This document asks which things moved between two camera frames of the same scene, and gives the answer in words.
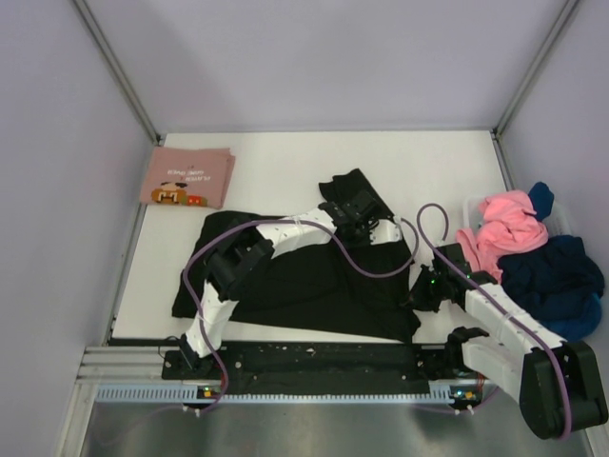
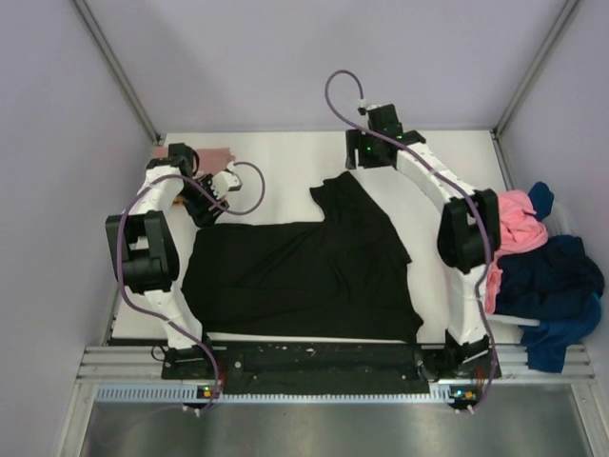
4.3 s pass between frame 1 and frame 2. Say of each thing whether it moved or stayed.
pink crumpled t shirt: stayed
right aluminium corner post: stayed
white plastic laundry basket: stayed
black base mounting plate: stayed
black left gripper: moved
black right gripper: moved
